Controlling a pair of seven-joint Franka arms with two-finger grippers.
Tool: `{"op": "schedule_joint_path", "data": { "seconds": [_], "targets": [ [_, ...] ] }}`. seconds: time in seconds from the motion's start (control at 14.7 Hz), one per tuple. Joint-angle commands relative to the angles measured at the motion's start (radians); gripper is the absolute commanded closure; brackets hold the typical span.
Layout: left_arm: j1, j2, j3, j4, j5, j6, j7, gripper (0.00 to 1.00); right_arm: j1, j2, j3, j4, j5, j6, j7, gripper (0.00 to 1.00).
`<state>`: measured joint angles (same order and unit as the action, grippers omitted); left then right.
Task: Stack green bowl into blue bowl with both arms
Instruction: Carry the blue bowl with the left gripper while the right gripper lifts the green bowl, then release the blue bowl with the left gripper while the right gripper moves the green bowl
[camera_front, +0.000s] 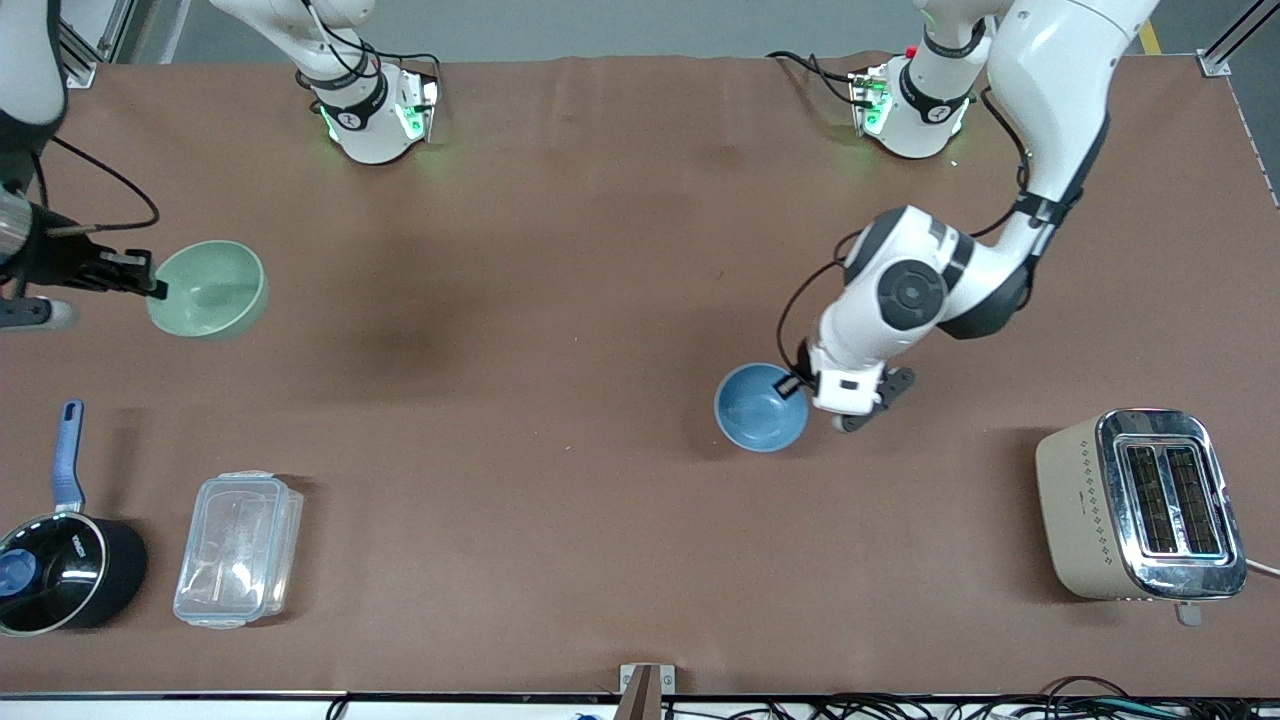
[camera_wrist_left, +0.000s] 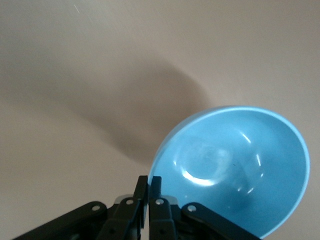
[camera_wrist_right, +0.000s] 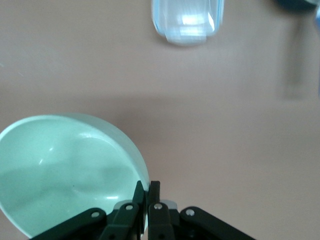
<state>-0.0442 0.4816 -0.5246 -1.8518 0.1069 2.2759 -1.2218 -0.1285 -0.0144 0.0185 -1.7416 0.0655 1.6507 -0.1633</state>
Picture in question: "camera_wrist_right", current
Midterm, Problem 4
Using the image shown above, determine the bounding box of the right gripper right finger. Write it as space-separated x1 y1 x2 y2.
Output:
148 180 256 240

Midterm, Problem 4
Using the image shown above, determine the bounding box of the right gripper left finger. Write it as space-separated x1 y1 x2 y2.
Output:
29 181 146 240

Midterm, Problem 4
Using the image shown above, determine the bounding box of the green bowl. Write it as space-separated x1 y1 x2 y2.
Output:
0 112 150 239

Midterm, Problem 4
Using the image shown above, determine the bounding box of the clear plastic lidded container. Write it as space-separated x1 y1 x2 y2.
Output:
151 0 225 47

